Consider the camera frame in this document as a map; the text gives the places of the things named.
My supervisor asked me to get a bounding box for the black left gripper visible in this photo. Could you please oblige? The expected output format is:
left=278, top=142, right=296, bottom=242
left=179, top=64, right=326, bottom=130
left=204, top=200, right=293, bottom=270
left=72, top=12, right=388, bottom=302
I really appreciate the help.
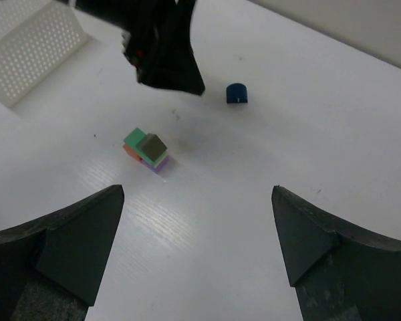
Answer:
left=76, top=1, right=205, bottom=96

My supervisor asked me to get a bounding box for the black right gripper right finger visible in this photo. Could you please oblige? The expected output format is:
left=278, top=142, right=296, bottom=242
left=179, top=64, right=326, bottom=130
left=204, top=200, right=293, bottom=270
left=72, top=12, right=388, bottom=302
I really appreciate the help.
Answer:
left=271, top=186, right=401, bottom=320

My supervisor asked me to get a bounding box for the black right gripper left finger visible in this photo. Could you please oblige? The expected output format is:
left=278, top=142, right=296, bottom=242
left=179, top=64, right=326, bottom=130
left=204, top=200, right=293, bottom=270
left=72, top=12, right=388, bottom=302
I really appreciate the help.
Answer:
left=0, top=185, right=124, bottom=320

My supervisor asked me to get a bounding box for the blue wood block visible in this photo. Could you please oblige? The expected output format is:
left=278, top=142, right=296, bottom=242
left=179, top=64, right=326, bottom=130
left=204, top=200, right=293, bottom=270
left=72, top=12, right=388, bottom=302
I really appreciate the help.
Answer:
left=226, top=83, right=248, bottom=104

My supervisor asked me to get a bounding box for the green rectangular wood block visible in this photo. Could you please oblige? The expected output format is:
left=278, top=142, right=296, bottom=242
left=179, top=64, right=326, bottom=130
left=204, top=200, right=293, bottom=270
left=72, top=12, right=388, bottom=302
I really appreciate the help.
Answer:
left=124, top=128, right=154, bottom=166

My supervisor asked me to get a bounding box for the orange wood cube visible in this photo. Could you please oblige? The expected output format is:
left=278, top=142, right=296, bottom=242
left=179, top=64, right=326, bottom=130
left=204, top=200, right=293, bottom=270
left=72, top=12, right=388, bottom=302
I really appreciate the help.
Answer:
left=123, top=144, right=142, bottom=163

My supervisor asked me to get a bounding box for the purple wood cube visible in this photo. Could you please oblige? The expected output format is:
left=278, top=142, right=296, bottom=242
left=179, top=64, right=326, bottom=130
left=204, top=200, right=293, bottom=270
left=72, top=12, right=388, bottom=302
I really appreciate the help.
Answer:
left=141, top=156, right=169, bottom=173

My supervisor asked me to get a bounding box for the beige wood block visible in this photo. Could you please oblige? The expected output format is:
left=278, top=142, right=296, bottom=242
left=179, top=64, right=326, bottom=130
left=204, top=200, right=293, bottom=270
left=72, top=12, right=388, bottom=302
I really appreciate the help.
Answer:
left=154, top=152, right=168, bottom=168

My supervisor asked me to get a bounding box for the white perforated panel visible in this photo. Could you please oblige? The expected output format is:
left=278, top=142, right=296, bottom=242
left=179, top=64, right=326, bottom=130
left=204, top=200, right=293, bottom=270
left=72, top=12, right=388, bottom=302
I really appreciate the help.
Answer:
left=0, top=1, right=88, bottom=107

